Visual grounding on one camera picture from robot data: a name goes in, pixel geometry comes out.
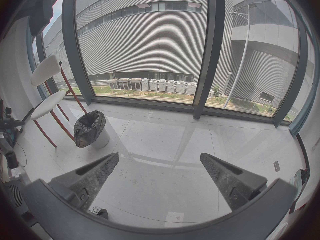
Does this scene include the black cable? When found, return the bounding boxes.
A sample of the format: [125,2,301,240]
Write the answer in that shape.
[14,141,27,167]

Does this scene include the white chair with orange legs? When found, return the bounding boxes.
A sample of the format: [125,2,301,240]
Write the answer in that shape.
[30,54,88,148]

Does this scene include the white trash bin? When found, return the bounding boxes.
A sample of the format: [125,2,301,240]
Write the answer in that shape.
[87,116,110,149]

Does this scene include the black plastic bag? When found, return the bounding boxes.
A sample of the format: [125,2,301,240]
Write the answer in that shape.
[73,110,106,149]

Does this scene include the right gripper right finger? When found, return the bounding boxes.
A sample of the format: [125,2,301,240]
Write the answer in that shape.
[200,152,268,211]

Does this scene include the window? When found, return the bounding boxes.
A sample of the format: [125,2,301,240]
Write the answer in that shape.
[32,0,315,128]

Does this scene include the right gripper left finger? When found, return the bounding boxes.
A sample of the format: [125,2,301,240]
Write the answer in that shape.
[48,152,120,211]

